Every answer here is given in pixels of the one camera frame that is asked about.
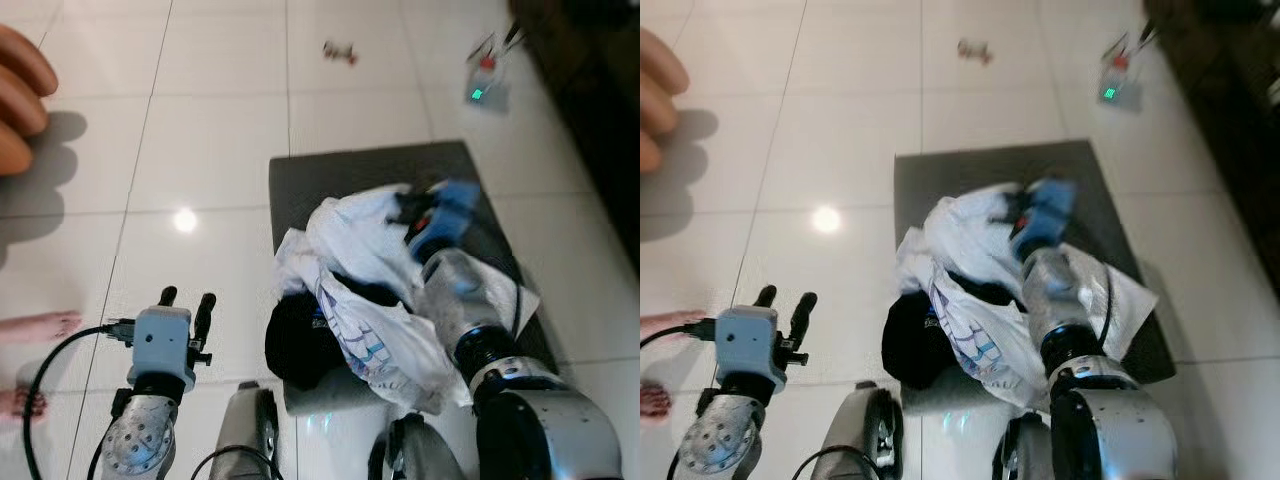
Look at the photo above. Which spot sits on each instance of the grey robot right leg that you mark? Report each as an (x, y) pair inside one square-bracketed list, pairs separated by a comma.
[(420, 455), (1025, 455)]

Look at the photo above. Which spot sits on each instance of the dark wooden console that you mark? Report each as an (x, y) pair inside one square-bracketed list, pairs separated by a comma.
[(1240, 80), (600, 100)]

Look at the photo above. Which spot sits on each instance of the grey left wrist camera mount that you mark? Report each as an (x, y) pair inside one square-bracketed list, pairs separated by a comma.
[(160, 345), (748, 345)]

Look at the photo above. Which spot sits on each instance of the white printed shirt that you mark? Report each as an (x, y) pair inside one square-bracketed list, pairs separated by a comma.
[(350, 240), (975, 240)]

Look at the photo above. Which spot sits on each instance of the floor socket with green light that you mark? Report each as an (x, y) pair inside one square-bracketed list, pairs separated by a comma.
[(485, 90), (1115, 90)]

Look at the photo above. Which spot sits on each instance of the dark grey low bench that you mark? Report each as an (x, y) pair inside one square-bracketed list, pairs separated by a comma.
[(950, 180), (330, 180)]

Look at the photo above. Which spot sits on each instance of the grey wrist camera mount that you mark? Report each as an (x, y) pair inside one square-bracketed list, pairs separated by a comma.
[(160, 345), (450, 215), (1050, 215), (748, 345)]

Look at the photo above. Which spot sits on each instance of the black garment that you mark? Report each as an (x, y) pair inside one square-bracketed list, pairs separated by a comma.
[(915, 345), (300, 345)]

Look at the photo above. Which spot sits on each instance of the small brown floor toy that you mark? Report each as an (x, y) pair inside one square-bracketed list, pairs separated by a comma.
[(340, 52), (975, 51)]

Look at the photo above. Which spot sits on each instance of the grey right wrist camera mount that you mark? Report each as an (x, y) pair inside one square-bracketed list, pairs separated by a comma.
[(450, 215), (1050, 215)]

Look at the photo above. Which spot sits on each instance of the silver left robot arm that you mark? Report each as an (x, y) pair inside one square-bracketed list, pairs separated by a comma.
[(140, 445), (715, 445)]

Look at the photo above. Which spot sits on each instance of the person's bare foot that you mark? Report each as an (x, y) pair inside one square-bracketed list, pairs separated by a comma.
[(655, 402), (668, 326), (40, 328), (20, 403)]

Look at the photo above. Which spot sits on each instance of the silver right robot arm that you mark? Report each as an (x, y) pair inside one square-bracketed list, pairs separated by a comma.
[(1060, 300), (470, 300)]

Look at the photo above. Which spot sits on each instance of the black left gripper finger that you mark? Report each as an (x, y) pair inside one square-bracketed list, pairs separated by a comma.
[(764, 298), (168, 298), (804, 315), (205, 315)]

